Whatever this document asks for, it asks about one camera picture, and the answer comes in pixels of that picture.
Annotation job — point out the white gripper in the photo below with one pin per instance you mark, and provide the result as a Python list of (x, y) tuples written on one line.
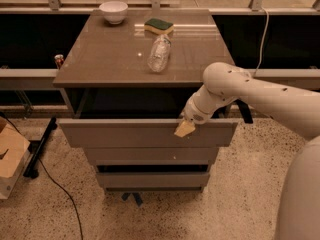
[(192, 114)]

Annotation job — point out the grey top drawer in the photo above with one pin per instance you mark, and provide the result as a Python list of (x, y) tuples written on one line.
[(140, 118)]

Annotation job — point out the grey drawer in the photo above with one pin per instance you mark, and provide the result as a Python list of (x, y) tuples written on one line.
[(145, 180), (150, 156), (140, 118)]

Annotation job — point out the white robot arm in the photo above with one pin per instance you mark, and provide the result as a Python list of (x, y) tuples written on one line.
[(297, 109)]

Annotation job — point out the grey drawer cabinet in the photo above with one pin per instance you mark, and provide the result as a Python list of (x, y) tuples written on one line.
[(107, 56)]

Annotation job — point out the grey middle drawer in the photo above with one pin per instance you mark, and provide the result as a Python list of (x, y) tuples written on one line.
[(150, 156)]

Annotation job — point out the grey bottom drawer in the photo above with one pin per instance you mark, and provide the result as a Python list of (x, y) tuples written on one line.
[(145, 180)]

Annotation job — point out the black right stand leg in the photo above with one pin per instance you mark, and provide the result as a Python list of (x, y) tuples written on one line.
[(245, 111)]

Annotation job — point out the clear plastic water bottle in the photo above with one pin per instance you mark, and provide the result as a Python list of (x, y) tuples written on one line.
[(159, 54)]

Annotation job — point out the green yellow sponge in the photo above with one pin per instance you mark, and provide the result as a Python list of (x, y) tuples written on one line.
[(158, 26)]

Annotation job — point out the white ceramic bowl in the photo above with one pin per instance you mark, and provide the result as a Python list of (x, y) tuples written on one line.
[(114, 12)]

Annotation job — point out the red soda can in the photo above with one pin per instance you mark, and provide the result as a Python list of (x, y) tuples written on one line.
[(59, 60)]

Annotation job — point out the black metal stand leg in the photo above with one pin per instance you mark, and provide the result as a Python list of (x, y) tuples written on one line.
[(36, 148)]

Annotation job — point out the cardboard box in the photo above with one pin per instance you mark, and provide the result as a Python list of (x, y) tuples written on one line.
[(13, 156)]

